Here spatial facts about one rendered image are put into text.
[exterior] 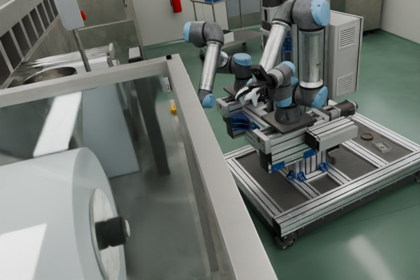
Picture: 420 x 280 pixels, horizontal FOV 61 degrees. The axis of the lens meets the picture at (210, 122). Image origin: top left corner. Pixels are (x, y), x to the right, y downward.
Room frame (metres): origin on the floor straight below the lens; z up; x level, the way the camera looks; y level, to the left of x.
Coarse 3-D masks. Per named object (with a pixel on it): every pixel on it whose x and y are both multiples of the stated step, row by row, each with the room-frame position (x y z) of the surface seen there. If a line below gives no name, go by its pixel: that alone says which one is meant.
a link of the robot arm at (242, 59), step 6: (234, 54) 2.19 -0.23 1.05; (240, 54) 2.18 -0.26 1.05; (246, 54) 2.18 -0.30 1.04; (234, 60) 2.13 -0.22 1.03; (240, 60) 2.11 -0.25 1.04; (246, 60) 2.11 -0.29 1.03; (234, 66) 2.13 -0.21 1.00; (240, 66) 2.11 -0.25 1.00; (246, 66) 2.11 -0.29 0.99; (234, 72) 2.14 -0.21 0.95; (240, 72) 2.11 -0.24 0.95; (246, 72) 2.10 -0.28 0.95
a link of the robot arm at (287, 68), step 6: (276, 66) 1.41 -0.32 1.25; (282, 66) 1.39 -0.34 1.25; (288, 66) 1.40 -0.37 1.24; (294, 66) 1.43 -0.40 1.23; (282, 72) 1.36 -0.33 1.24; (288, 72) 1.38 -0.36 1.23; (294, 72) 1.42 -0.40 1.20; (288, 78) 1.38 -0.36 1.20; (282, 84) 1.38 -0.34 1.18; (288, 84) 1.38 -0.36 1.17
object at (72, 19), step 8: (56, 0) 1.07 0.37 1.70; (64, 0) 1.06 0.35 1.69; (72, 0) 1.07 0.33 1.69; (64, 8) 1.06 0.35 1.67; (72, 8) 1.07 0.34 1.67; (64, 16) 1.06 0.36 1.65; (72, 16) 1.07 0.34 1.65; (80, 16) 1.08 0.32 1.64; (64, 24) 1.08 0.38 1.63; (72, 24) 1.06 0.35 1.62; (80, 24) 1.07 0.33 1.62
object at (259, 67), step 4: (252, 64) 1.30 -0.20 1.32; (256, 64) 1.29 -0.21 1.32; (260, 64) 1.28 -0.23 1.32; (252, 68) 1.28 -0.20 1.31; (256, 68) 1.27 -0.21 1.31; (260, 68) 1.27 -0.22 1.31; (252, 72) 1.29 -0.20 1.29; (256, 72) 1.28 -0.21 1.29; (260, 72) 1.27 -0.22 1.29; (264, 72) 1.28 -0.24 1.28; (256, 76) 1.30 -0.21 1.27; (260, 76) 1.29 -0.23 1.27; (264, 76) 1.28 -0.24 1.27; (268, 76) 1.30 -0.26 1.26; (264, 80) 1.29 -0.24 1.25; (268, 80) 1.29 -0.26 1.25; (268, 84) 1.30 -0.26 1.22
